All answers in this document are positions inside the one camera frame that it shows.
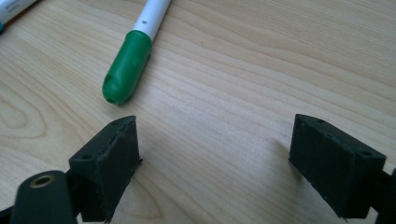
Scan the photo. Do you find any green capped white marker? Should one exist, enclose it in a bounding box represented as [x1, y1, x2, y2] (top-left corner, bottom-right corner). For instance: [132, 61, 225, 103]
[101, 0, 173, 105]

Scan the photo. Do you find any light blue capped white marker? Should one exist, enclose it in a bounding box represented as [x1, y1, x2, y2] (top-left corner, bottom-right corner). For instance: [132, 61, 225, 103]
[0, 0, 38, 35]

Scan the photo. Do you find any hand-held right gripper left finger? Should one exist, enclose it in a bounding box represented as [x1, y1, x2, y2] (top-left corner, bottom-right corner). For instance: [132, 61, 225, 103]
[68, 115, 144, 224]

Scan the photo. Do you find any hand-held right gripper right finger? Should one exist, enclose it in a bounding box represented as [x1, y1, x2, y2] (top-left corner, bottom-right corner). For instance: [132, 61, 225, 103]
[289, 113, 388, 220]

